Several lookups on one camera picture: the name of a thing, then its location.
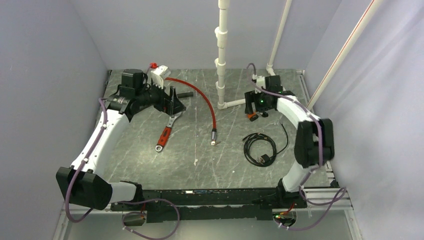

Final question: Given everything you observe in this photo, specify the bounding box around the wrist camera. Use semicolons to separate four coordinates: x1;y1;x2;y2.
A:
252;74;266;90
150;65;171;89

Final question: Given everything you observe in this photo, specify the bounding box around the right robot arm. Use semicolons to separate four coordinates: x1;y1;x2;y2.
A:
244;74;335;208

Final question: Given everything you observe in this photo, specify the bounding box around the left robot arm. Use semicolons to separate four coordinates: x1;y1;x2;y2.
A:
56;65;186;210

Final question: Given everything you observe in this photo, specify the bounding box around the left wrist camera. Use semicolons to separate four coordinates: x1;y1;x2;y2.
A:
150;65;171;89

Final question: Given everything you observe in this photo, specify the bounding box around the red cable lock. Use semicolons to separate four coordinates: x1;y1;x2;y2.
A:
164;77;218;146

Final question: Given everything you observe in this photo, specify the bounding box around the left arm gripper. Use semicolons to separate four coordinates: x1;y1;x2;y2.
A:
136;78;186;116

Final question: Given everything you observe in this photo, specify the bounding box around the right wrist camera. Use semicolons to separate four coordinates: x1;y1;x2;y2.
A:
252;74;266;90

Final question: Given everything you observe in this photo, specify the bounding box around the white PVC pipe frame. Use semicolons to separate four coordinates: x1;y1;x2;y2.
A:
213;0;294;111

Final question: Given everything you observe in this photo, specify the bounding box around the orange padlock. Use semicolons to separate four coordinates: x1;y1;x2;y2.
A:
246;113;259;122

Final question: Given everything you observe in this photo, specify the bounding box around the red handled adjustable wrench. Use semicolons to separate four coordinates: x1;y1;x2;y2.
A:
155;112;182;153

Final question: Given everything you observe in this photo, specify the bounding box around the white diagonal pole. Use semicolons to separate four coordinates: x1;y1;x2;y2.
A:
306;0;383;110

